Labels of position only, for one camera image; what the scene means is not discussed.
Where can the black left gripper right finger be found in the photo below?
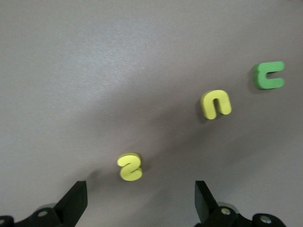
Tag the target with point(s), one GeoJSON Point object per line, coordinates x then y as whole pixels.
{"type": "Point", "coordinates": [208, 212]}

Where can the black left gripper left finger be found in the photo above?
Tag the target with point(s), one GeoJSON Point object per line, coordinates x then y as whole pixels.
{"type": "Point", "coordinates": [71, 208]}

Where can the yellow foam letter s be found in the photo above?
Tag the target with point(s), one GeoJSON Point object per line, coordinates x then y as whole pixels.
{"type": "Point", "coordinates": [129, 166]}

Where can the yellow foam letter n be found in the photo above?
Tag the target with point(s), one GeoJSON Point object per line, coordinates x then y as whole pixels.
{"type": "Point", "coordinates": [208, 104]}

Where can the green foam letter u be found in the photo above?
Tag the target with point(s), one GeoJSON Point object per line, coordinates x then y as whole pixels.
{"type": "Point", "coordinates": [259, 78]}

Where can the brown table cover sheet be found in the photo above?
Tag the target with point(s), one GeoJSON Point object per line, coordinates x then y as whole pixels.
{"type": "Point", "coordinates": [71, 71]}

